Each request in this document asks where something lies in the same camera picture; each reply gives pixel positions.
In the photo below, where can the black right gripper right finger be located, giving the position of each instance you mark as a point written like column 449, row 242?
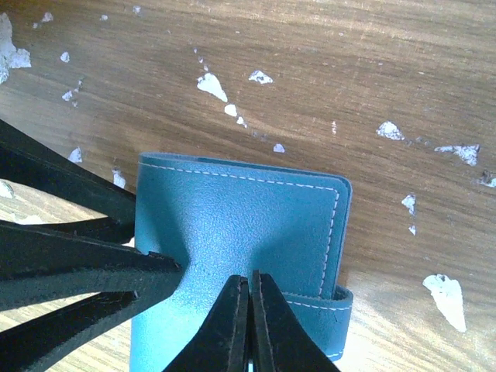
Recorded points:
column 278, row 341

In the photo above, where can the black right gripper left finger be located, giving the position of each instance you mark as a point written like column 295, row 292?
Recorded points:
column 221, row 343

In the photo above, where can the teal card holder wallet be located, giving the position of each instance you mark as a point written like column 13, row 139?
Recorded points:
column 219, row 218

